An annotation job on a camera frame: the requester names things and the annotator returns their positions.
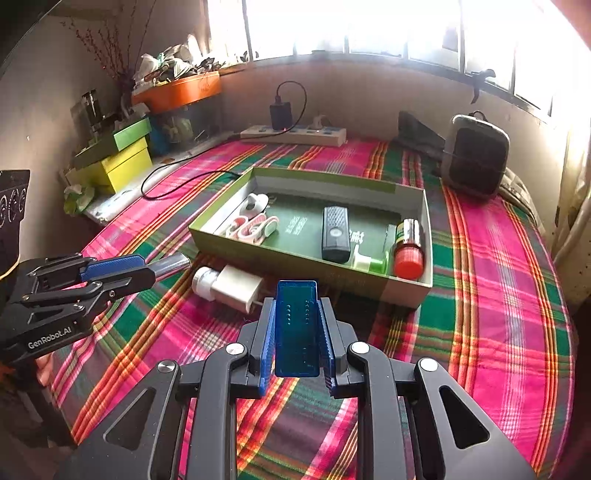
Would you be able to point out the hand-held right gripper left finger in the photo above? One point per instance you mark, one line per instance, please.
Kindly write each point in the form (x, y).
(267, 344)

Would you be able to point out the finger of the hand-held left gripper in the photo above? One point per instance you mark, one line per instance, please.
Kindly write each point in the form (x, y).
(124, 280)
(113, 266)

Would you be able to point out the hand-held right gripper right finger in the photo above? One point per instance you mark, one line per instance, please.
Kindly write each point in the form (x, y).
(327, 344)

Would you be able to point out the blue translucent usb device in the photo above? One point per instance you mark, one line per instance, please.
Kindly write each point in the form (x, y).
(298, 327)

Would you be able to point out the silver metal lighter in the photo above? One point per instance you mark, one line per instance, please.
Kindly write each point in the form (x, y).
(171, 265)

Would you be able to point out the green cardboard box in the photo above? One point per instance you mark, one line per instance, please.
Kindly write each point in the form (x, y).
(300, 267)

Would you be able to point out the white and green round holder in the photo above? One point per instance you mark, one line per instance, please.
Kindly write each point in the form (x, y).
(367, 261)

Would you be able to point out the black doorbell remote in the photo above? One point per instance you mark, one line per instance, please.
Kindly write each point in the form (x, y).
(334, 235)

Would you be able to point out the person's left hand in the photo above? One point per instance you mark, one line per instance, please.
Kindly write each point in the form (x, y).
(47, 369)

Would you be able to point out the crumpled green white cloth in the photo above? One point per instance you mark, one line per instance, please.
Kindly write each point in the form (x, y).
(77, 198)

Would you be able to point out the yellow cardboard box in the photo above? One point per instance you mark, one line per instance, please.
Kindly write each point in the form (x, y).
(127, 168)

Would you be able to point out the red capped small bottle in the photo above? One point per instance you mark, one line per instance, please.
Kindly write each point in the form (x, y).
(408, 258)

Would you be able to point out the dark green printed packet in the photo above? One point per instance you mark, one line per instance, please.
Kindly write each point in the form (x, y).
(300, 221)

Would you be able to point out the yellow green shoe boxes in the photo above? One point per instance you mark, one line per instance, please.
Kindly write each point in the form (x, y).
(124, 138)

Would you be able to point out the blue plastic container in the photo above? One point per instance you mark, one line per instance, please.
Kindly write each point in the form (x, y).
(166, 134)

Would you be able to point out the dark glass jar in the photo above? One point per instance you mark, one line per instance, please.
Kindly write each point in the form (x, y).
(92, 110)

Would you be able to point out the plaid blanket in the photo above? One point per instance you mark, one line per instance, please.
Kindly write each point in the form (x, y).
(485, 286)

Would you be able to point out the orange tray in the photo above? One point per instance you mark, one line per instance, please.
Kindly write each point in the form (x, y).
(184, 94)

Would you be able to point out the white power strip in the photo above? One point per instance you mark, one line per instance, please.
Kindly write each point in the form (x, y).
(295, 136)

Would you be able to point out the pile of clutter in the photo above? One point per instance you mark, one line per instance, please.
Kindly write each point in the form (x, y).
(175, 60)

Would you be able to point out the dried red berry branches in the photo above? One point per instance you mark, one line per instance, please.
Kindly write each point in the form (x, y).
(108, 50)

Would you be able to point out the white plug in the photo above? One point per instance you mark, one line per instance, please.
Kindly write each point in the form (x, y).
(318, 123)

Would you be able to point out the black plug-in charger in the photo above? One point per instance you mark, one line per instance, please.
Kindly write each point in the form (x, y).
(280, 116)

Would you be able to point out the dark folded cloth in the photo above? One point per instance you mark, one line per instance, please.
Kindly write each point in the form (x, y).
(418, 134)

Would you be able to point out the black grey rounded speaker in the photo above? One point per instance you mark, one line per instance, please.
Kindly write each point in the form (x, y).
(475, 157)

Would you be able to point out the window with metal bars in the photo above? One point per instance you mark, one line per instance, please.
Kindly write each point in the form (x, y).
(378, 27)

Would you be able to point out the white wall charger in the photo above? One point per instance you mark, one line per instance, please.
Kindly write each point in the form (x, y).
(231, 288)

